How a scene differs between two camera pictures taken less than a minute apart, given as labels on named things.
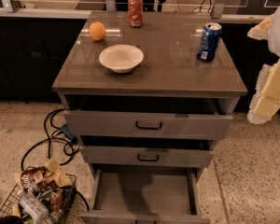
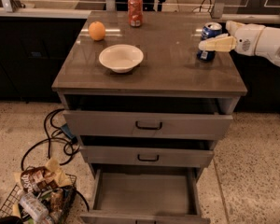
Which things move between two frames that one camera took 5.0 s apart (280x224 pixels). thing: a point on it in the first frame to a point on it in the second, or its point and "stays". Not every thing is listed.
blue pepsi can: [208, 41] stays
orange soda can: [135, 10] stays
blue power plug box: [68, 133] stays
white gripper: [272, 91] to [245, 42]
